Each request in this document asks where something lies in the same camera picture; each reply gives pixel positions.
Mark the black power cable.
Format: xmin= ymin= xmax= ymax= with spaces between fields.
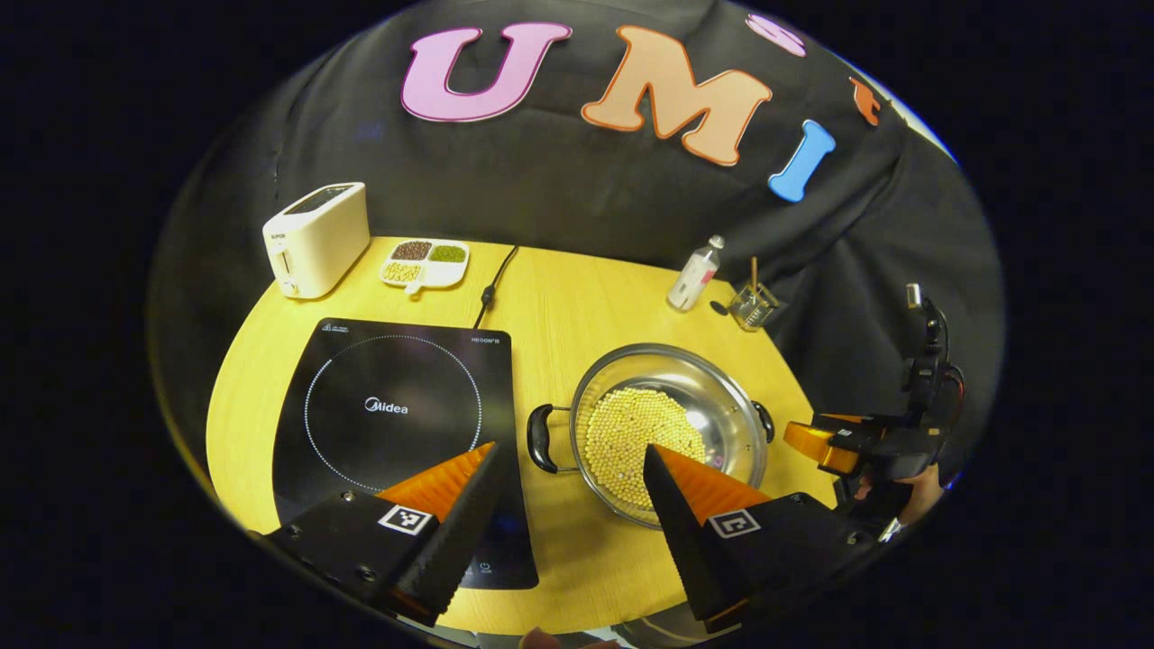
xmin=473 ymin=245 xmax=521 ymax=330

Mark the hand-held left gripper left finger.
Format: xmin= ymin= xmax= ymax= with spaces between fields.
xmin=261 ymin=440 xmax=517 ymax=629

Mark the pile of soybeans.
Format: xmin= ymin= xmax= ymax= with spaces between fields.
xmin=584 ymin=386 xmax=709 ymax=510

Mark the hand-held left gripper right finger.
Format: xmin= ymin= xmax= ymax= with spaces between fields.
xmin=642 ymin=442 xmax=871 ymax=635

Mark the steel pot with black handles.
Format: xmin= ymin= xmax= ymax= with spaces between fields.
xmin=527 ymin=343 xmax=776 ymax=531

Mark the black induction cooktop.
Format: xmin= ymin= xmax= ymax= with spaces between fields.
xmin=272 ymin=317 xmax=540 ymax=591

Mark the small glass jar with stick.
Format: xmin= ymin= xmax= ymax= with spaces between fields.
xmin=728 ymin=257 xmax=781 ymax=333

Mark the white bottle with pink label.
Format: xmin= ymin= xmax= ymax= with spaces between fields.
xmin=667 ymin=235 xmax=726 ymax=313

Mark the white toaster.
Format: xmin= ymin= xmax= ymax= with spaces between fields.
xmin=262 ymin=182 xmax=371 ymax=300

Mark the white divided bean dish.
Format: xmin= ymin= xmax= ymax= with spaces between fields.
xmin=379 ymin=238 xmax=471 ymax=297

